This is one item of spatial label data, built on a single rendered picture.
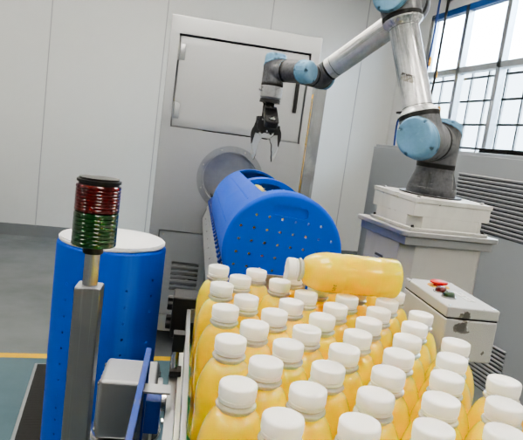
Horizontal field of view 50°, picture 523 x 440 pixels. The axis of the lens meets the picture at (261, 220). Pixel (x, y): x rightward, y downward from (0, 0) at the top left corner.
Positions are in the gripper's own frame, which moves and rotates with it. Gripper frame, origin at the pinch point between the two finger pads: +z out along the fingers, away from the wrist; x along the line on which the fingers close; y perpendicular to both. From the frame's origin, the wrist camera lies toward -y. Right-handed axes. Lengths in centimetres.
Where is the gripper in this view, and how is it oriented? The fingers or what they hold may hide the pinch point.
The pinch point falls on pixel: (263, 157)
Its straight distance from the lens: 193.4
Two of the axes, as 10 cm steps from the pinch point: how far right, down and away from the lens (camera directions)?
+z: -1.4, 9.8, 1.3
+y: -1.1, -1.5, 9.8
